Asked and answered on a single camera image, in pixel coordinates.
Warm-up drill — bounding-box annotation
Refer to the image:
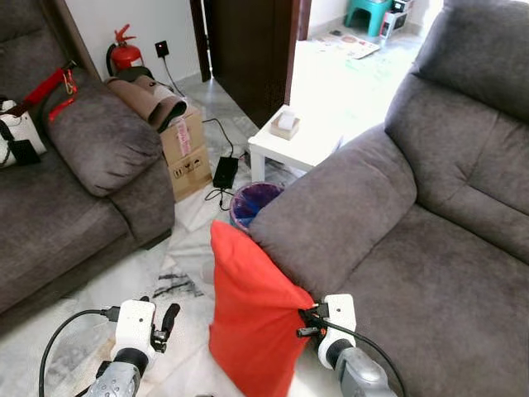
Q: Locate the red pillow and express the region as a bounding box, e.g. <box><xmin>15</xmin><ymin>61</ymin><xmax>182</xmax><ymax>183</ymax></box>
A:
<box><xmin>207</xmin><ymin>219</ymin><xmax>317</xmax><ymax>397</ymax></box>

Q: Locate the grey fabric sofa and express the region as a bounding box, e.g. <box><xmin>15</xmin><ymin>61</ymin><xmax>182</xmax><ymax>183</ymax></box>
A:
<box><xmin>0</xmin><ymin>0</ymin><xmax>176</xmax><ymax>317</ymax></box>
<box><xmin>248</xmin><ymin>0</ymin><xmax>529</xmax><ymax>397</ymax></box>

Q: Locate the printed floor mat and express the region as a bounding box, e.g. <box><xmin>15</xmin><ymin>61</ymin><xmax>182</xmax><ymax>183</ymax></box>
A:
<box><xmin>312</xmin><ymin>31</ymin><xmax>383</xmax><ymax>60</ymax></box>

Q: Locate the purple lined waste bin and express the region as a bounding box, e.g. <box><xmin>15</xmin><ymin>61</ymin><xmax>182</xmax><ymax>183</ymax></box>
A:
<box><xmin>229</xmin><ymin>181</ymin><xmax>287</xmax><ymax>233</ymax></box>

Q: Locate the black power adapter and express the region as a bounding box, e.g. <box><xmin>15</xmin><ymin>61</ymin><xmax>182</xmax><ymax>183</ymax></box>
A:
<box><xmin>212</xmin><ymin>155</ymin><xmax>240</xmax><ymax>190</ymax></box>

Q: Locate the taped cardboard box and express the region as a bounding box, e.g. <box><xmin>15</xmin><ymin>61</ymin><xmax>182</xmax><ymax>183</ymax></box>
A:
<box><xmin>159</xmin><ymin>106</ymin><xmax>214</xmax><ymax>203</ymax></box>

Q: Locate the white side table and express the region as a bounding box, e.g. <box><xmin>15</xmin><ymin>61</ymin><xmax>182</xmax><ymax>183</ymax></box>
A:
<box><xmin>247</xmin><ymin>103</ymin><xmax>352</xmax><ymax>184</ymax></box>

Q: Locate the white tissue box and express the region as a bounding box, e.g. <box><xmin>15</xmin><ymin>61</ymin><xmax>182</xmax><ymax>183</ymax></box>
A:
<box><xmin>269</xmin><ymin>110</ymin><xmax>302</xmax><ymax>141</ymax></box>

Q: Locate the brown rolled cloth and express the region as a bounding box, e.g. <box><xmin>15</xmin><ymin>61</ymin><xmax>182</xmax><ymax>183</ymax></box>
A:
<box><xmin>105</xmin><ymin>73</ymin><xmax>189</xmax><ymax>134</ymax></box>

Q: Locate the white and black bag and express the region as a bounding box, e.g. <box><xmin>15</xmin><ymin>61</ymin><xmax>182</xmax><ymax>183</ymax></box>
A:
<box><xmin>0</xmin><ymin>98</ymin><xmax>48</xmax><ymax>169</ymax></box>

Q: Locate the red fire extinguisher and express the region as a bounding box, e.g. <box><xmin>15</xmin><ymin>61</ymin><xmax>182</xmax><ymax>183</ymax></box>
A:
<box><xmin>105</xmin><ymin>24</ymin><xmax>144</xmax><ymax>79</ymax></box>

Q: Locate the dark wooden door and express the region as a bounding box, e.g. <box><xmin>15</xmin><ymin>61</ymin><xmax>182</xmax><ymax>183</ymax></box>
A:
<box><xmin>190</xmin><ymin>0</ymin><xmax>311</xmax><ymax>129</ymax></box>

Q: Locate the white appliance box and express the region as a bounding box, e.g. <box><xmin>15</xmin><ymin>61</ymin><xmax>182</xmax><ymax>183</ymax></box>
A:
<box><xmin>379</xmin><ymin>0</ymin><xmax>414</xmax><ymax>41</ymax></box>

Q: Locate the teal plastic stool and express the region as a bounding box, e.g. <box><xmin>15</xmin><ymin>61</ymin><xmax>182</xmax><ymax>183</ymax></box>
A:
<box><xmin>345</xmin><ymin>0</ymin><xmax>394</xmax><ymax>38</ymax></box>

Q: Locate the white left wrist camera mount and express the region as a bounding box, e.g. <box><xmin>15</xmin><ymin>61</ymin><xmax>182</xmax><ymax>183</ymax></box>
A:
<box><xmin>113</xmin><ymin>299</ymin><xmax>157</xmax><ymax>362</ymax></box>

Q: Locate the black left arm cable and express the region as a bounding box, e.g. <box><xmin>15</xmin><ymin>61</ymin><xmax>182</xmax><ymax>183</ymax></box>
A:
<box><xmin>39</xmin><ymin>306</ymin><xmax>122</xmax><ymax>397</ymax></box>

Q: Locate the red strap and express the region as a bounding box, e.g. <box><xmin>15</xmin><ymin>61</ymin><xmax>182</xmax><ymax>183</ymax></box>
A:
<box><xmin>21</xmin><ymin>66</ymin><xmax>81</xmax><ymax>123</ymax></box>

